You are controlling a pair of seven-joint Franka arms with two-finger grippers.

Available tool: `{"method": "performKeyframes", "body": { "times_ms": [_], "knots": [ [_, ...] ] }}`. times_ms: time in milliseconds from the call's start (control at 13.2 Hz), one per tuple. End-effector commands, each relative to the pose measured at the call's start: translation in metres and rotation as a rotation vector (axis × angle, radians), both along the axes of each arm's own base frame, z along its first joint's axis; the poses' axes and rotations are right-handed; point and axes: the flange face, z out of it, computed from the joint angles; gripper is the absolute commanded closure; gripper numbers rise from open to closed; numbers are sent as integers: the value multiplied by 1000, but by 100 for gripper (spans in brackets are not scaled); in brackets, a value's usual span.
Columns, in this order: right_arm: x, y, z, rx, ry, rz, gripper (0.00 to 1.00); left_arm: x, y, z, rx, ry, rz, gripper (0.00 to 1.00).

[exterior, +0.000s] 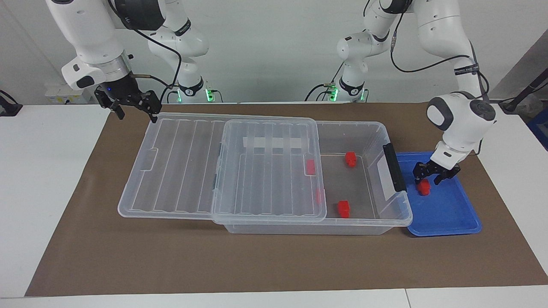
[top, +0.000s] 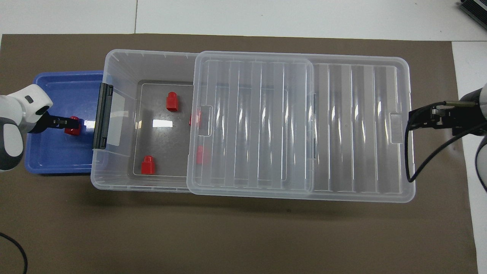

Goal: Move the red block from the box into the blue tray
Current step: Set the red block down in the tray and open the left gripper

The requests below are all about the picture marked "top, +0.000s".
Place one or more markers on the black ribbed device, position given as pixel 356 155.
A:
pixel 475 8

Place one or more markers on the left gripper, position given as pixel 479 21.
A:
pixel 42 125

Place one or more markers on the blue plastic tray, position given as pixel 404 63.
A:
pixel 57 152

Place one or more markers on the red block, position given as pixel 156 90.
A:
pixel 72 128
pixel 172 102
pixel 148 166
pixel 195 118
pixel 201 155

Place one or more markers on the clear plastic storage box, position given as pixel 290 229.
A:
pixel 159 68

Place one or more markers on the black box latch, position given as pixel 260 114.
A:
pixel 102 118

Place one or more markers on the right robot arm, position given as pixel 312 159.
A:
pixel 483 99

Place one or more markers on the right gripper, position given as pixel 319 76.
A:
pixel 467 118

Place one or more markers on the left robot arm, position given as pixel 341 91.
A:
pixel 15 110

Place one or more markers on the clear plastic box lid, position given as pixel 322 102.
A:
pixel 342 125

